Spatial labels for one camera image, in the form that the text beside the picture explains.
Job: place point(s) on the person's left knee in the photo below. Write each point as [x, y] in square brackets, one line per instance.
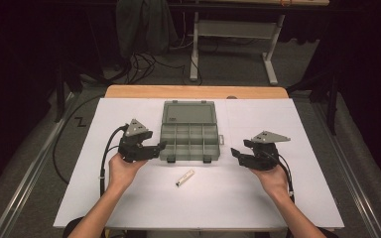
[69, 229]

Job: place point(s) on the green plastic compartment box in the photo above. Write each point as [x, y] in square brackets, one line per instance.
[188, 139]

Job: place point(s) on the person's right hand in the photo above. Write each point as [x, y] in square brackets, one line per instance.
[274, 181]

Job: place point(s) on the grey hanging cloth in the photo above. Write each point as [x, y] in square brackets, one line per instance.
[139, 26]

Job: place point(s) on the white metal desk frame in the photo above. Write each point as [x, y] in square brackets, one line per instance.
[234, 29]

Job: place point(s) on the black metal stand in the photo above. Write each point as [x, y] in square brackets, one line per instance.
[60, 95]
[332, 105]

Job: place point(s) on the small white cylinder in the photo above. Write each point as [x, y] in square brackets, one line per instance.
[185, 178]

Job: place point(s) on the white table cover sheet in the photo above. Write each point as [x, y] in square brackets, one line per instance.
[211, 205]

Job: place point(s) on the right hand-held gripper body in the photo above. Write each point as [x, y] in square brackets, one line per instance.
[261, 160]

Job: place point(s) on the person's left hand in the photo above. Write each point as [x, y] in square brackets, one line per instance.
[122, 173]

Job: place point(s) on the person's right knee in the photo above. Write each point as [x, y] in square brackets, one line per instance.
[330, 234]

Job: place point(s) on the person's knee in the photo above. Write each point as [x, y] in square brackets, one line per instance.
[69, 229]
[330, 234]

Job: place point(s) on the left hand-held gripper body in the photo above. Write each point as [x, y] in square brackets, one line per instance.
[130, 150]

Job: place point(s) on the aluminium floor rail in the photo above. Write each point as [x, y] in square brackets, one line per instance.
[26, 180]
[350, 185]

